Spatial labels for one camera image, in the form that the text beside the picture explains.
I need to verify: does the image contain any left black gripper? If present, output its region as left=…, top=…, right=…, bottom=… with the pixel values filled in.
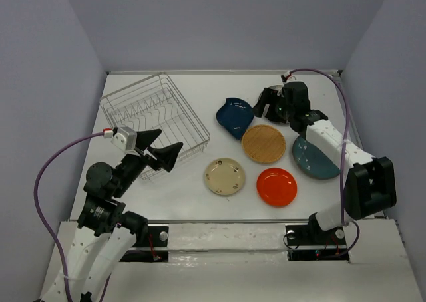
left=113, top=127, right=184, bottom=196

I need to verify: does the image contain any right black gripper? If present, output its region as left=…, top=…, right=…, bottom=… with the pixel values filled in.
left=251, top=87, right=295, bottom=123

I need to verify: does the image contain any dark blue leaf-shaped plate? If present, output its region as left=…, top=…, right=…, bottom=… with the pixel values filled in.
left=216, top=97, right=254, bottom=140

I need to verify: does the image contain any woven bamboo round plate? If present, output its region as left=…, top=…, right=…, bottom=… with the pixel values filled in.
left=241, top=124, right=286, bottom=164

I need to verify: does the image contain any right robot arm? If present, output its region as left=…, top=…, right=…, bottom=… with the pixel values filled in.
left=252, top=81, right=397, bottom=243

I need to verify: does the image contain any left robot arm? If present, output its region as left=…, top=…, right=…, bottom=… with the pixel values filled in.
left=33, top=126, right=183, bottom=301

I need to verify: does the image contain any grey deer pattern plate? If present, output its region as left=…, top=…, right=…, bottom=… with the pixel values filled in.
left=264, top=84, right=294, bottom=126

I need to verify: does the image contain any cream floral round plate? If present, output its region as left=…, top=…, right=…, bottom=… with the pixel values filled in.
left=203, top=158, right=246, bottom=196

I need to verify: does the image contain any teal round ceramic plate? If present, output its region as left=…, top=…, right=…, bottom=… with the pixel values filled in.
left=292, top=136, right=340, bottom=180

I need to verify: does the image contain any orange round plate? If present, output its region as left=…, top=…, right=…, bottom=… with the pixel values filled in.
left=256, top=168, right=298, bottom=208

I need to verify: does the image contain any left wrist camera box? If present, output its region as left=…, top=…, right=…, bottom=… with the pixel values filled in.
left=111, top=126, right=137, bottom=152

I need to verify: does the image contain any wire dish rack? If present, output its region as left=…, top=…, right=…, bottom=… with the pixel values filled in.
left=100, top=72, right=210, bottom=165

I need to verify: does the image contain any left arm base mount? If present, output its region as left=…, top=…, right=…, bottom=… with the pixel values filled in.
left=120, top=224, right=169, bottom=263

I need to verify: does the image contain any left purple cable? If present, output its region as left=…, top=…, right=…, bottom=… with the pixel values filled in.
left=33, top=132, right=114, bottom=302

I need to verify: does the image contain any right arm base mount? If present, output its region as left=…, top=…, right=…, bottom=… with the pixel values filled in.
left=283, top=224, right=349, bottom=262

